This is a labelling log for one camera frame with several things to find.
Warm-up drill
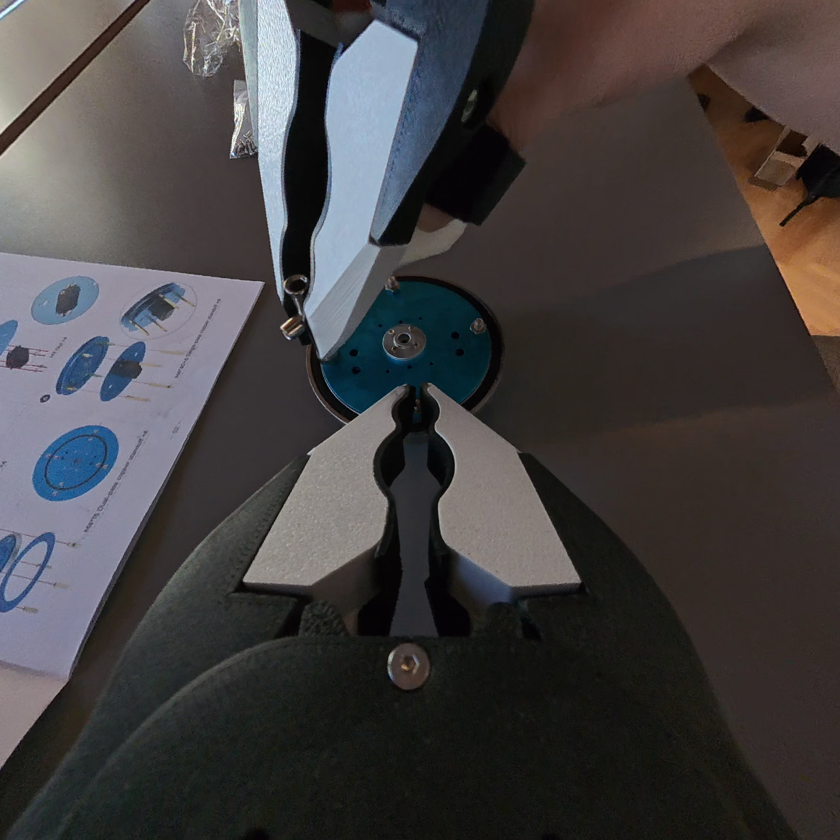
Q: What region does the metal cross socket wrench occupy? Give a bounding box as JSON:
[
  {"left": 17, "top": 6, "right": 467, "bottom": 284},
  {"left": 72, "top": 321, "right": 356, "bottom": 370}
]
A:
[{"left": 279, "top": 274, "right": 311, "bottom": 342}]

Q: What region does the instruction sheet with circuit board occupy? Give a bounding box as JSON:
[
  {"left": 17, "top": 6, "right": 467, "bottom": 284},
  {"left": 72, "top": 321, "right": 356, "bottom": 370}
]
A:
[{"left": 0, "top": 663, "right": 67, "bottom": 769}]

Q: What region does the person's right forearm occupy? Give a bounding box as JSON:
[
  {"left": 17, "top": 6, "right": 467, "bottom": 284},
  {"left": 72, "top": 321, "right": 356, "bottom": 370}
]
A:
[{"left": 689, "top": 0, "right": 840, "bottom": 153}]

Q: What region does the person's right hand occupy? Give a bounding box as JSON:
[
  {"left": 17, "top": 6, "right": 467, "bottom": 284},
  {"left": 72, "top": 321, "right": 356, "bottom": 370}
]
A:
[{"left": 420, "top": 0, "right": 716, "bottom": 234}]

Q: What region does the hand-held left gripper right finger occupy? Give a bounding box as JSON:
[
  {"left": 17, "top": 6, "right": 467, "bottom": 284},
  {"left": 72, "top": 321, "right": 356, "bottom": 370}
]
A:
[{"left": 423, "top": 382, "right": 583, "bottom": 602}]

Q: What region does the small cardboard box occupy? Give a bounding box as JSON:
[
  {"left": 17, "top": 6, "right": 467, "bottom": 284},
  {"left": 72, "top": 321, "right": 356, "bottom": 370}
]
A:
[{"left": 755, "top": 128, "right": 808, "bottom": 191}]

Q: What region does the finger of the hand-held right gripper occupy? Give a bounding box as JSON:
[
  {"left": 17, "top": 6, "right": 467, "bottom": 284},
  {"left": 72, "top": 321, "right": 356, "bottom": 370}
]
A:
[
  {"left": 304, "top": 18, "right": 422, "bottom": 362},
  {"left": 255, "top": 0, "right": 342, "bottom": 315}
]

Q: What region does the crumpled clear plastic wrap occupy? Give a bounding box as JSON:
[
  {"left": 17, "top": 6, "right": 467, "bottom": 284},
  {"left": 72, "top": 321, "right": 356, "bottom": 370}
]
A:
[{"left": 182, "top": 0, "right": 245, "bottom": 78}]

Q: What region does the instruction sheet with blue drawings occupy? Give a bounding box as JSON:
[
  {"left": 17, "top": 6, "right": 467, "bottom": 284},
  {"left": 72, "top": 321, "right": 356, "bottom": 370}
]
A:
[{"left": 0, "top": 252, "right": 265, "bottom": 680}]

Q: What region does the clear bag of dark screws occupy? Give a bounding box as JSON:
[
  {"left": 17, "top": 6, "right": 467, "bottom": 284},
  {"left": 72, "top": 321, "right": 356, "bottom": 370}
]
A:
[{"left": 230, "top": 80, "right": 260, "bottom": 160}]

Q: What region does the blue disc with black rim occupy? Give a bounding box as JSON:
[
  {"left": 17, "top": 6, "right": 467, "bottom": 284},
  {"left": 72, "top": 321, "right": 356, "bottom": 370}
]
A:
[{"left": 305, "top": 276, "right": 506, "bottom": 422}]

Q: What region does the black bag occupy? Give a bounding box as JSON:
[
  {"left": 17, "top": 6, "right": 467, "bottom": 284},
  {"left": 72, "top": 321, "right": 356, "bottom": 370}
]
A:
[{"left": 780, "top": 144, "right": 840, "bottom": 227}]

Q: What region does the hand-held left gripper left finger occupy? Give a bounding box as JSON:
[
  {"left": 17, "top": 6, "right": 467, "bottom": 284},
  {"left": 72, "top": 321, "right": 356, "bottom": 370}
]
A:
[{"left": 243, "top": 386, "right": 411, "bottom": 600}]

